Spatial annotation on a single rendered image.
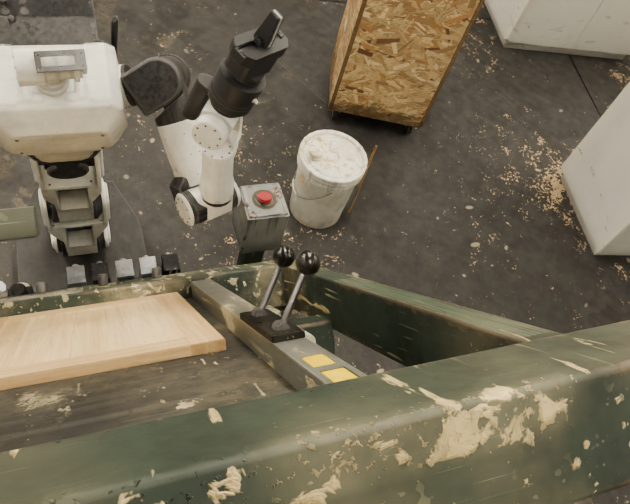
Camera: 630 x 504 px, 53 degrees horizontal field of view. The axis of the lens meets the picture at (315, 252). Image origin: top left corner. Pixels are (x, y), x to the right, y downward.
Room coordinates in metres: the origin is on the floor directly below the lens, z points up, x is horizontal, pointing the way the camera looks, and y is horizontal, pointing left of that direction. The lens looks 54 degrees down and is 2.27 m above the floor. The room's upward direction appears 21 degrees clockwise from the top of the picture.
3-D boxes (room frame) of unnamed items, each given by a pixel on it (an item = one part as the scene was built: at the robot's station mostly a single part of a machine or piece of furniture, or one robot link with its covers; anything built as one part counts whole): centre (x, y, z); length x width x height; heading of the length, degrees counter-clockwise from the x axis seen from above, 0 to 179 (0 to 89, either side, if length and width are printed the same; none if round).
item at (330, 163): (1.89, 0.07, 0.24); 0.32 x 0.30 x 0.47; 115
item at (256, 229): (1.07, 0.18, 0.84); 0.12 x 0.12 x 0.18; 35
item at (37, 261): (1.14, 0.82, 0.19); 0.64 x 0.52 x 0.33; 35
